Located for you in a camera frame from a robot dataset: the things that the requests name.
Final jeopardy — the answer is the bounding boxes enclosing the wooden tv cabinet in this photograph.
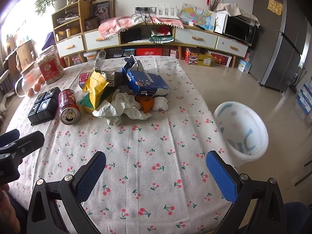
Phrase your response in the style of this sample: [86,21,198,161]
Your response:
[56,23,248,59]

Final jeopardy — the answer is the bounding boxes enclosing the white tissue ball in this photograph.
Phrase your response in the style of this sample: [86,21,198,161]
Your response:
[152,97,169,111]

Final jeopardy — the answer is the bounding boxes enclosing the white plastic trash bin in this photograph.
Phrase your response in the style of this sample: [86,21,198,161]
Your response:
[213,101,269,168]

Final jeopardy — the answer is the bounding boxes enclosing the red white storage box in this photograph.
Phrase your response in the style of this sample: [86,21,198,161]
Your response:
[208,51,232,67]

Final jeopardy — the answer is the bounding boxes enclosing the red milk can front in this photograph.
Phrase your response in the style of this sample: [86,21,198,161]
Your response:
[58,89,80,125]

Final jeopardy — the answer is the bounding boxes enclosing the green yellow sponge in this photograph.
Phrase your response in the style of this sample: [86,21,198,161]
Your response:
[80,93,94,114]

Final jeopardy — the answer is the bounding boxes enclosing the grey refrigerator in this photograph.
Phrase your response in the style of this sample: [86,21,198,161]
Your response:
[250,0,308,91]

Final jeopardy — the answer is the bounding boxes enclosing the torn blue white carton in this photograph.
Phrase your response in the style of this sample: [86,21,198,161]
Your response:
[123,55,145,72]

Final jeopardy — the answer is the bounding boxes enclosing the white paper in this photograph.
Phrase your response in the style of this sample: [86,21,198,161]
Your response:
[92,92,152,126]

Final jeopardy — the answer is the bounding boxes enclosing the red milk can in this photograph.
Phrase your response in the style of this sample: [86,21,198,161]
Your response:
[58,89,80,125]
[78,72,91,89]

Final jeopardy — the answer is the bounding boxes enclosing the yellow lion cardboard box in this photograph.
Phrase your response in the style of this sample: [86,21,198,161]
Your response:
[185,48,213,66]

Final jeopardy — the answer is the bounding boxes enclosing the small blue white box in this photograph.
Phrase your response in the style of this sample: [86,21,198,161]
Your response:
[238,59,252,73]

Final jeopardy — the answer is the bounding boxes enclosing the glass jar red label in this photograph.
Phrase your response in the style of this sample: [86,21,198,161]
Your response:
[37,45,64,85]

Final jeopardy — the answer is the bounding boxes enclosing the orange fruits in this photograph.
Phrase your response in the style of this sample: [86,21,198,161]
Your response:
[27,76,45,97]

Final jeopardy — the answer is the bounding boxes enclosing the yellow snack bag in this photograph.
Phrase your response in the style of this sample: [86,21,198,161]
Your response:
[82,71,109,109]

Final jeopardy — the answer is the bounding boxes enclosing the black microwave oven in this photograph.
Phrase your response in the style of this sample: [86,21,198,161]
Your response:
[214,12,256,46]

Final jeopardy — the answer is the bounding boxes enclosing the stack of blue boxes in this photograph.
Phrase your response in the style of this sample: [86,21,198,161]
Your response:
[297,81,312,115]

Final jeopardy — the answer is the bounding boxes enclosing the framed picture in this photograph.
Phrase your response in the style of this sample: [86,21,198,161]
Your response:
[90,0,116,24]

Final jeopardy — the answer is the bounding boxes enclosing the blue cardboard box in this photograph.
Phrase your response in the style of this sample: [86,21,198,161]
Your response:
[123,69,170,97]

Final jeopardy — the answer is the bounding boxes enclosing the red gift box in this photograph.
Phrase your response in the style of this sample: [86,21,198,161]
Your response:
[135,48,162,56]

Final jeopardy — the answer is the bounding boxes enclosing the clear plastic bottle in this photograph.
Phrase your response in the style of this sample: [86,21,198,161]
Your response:
[94,50,106,73]

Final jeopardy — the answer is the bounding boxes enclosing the black plastic tray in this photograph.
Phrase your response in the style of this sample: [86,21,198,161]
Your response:
[27,87,61,126]

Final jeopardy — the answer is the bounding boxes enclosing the orange wrapper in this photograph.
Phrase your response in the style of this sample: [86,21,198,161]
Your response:
[135,96,154,113]

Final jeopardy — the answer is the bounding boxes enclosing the colourful map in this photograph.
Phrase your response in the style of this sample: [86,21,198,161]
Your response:
[179,3,216,32]

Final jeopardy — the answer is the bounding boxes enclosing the pink cloth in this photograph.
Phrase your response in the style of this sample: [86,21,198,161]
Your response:
[98,16,184,39]

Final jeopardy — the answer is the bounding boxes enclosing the cherry print tablecloth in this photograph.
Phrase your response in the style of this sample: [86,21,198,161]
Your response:
[8,56,232,233]

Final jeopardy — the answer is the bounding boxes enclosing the red milk can rear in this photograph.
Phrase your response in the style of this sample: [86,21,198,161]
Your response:
[78,72,91,89]

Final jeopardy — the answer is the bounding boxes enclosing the person's left hand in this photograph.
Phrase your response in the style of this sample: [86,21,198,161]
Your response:
[1,184,21,233]

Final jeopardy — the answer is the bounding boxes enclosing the wooden shelf unit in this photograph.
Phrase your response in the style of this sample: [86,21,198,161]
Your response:
[51,1,90,43]

